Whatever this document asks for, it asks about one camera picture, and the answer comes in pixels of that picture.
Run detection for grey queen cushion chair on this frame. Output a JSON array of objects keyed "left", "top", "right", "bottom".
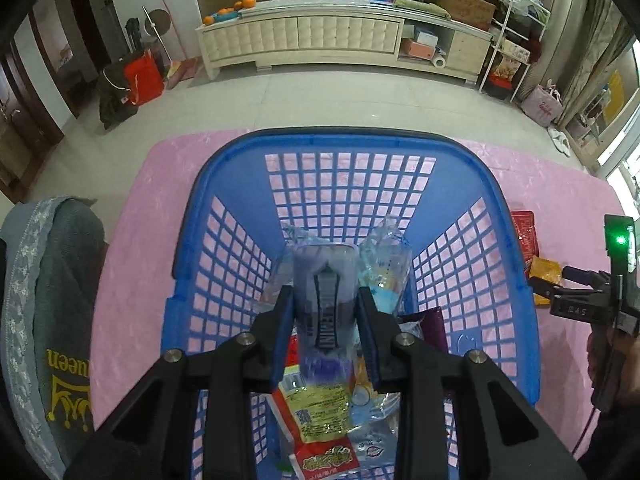
[{"left": 1, "top": 196, "right": 107, "bottom": 479}]

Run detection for cream TV cabinet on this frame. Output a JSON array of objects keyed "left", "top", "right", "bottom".
[{"left": 196, "top": 0, "right": 491, "bottom": 84}]

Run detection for purple snack packet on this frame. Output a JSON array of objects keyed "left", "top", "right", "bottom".
[{"left": 398, "top": 307, "right": 448, "bottom": 354}]

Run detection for pink gift bag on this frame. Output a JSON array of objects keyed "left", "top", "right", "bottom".
[{"left": 521, "top": 79, "right": 563, "bottom": 128}]

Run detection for light blue bread packet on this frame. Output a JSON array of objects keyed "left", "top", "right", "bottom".
[{"left": 358, "top": 217, "right": 411, "bottom": 315}]

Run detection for purple mint gum box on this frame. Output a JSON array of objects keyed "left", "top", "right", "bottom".
[{"left": 292, "top": 243, "right": 358, "bottom": 385}]

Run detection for orange yellow snack bag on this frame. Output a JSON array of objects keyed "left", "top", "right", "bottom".
[{"left": 528, "top": 257, "right": 563, "bottom": 308}]

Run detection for cardboard box on cabinet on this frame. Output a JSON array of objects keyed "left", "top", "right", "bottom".
[{"left": 431, "top": 0, "right": 496, "bottom": 30}]

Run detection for oranges on cabinet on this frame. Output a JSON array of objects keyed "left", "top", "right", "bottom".
[{"left": 202, "top": 0, "right": 257, "bottom": 26}]

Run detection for black bag on floor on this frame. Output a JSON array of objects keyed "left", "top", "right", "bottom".
[{"left": 96, "top": 62, "right": 138, "bottom": 130}]

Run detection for blue plastic basket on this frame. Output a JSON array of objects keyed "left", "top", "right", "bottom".
[{"left": 159, "top": 127, "right": 542, "bottom": 480}]

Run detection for red shopping bag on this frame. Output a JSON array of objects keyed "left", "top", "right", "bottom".
[{"left": 124, "top": 49, "right": 165, "bottom": 106}]

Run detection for red yellow label snack packet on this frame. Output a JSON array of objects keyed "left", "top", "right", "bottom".
[{"left": 269, "top": 334, "right": 386, "bottom": 480}]

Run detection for white metal shelf rack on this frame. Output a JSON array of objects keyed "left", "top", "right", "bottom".
[{"left": 480, "top": 0, "right": 551, "bottom": 102}]

